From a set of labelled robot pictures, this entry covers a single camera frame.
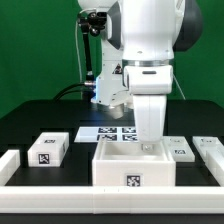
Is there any white cabinet top block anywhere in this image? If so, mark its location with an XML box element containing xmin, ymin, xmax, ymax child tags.
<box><xmin>27</xmin><ymin>132</ymin><xmax>69</xmax><ymax>167</ymax></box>

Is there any white marker base plate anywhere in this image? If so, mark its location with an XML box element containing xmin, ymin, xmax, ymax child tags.
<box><xmin>74</xmin><ymin>126</ymin><xmax>137</xmax><ymax>143</ymax></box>

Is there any white U-shaped fence frame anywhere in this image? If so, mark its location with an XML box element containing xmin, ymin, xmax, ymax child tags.
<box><xmin>0</xmin><ymin>149</ymin><xmax>224</xmax><ymax>214</ymax></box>

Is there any white cabinet body box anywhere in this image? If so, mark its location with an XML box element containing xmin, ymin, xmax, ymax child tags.
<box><xmin>92</xmin><ymin>138</ymin><xmax>176</xmax><ymax>187</ymax></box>

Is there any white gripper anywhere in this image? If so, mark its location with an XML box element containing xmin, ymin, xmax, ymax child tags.
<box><xmin>124</xmin><ymin>65</ymin><xmax>173</xmax><ymax>150</ymax></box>

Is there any white cabinet door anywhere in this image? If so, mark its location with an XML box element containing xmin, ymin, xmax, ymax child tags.
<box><xmin>164</xmin><ymin>136</ymin><xmax>195</xmax><ymax>162</ymax></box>
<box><xmin>192</xmin><ymin>136</ymin><xmax>224</xmax><ymax>159</ymax></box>

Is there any black cable bundle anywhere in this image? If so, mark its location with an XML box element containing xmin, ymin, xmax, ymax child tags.
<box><xmin>53</xmin><ymin>82</ymin><xmax>98</xmax><ymax>101</ymax></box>

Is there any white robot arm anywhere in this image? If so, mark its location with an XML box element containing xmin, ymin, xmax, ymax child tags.
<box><xmin>78</xmin><ymin>0</ymin><xmax>203</xmax><ymax>148</ymax></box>

